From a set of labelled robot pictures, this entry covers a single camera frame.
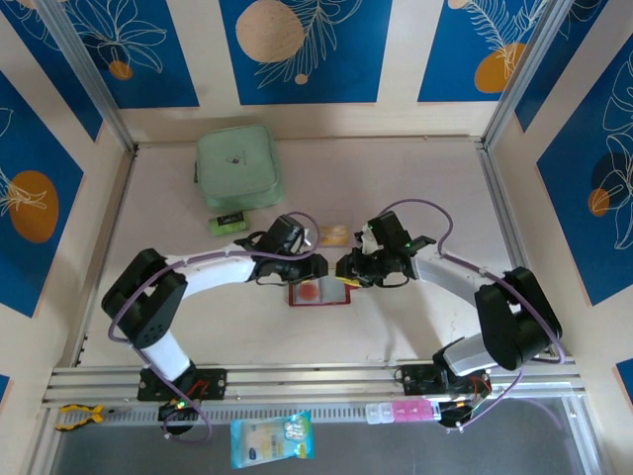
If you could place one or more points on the red leather card holder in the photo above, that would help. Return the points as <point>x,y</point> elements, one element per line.
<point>341,297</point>

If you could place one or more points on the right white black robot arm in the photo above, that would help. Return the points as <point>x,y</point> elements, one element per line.
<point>514,321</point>

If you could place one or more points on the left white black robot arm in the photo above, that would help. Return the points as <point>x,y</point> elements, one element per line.
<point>148,307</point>

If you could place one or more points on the card with orange circle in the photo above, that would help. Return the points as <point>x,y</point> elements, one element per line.
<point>309,292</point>

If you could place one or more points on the small green box black label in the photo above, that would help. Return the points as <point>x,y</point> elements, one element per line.
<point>227,222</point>

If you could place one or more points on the mint green zip pouch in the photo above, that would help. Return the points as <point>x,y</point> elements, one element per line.
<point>237,168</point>

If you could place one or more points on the pink white pill organizer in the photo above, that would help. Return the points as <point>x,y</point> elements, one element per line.
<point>403,413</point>

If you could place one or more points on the wet wipes packet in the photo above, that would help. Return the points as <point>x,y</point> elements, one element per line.
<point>272,440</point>

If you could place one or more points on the grey metal shelf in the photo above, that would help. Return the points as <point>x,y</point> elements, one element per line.
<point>395,450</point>

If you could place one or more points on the yellow black pliers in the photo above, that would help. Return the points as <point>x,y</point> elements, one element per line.
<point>81,415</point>

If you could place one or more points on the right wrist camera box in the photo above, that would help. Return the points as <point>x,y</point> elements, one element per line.
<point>367,242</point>

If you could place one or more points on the aluminium mounting rail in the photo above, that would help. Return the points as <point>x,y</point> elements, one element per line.
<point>316,381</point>

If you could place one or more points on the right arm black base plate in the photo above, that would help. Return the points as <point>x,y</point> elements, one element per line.
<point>415,378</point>

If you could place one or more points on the aluminium side rail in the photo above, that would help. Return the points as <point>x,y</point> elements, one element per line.
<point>120,198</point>
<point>497,198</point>

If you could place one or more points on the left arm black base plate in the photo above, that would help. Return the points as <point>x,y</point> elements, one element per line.
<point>212,383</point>

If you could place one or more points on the aluminium frame post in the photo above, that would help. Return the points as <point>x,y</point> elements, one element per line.
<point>89,74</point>
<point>523,74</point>

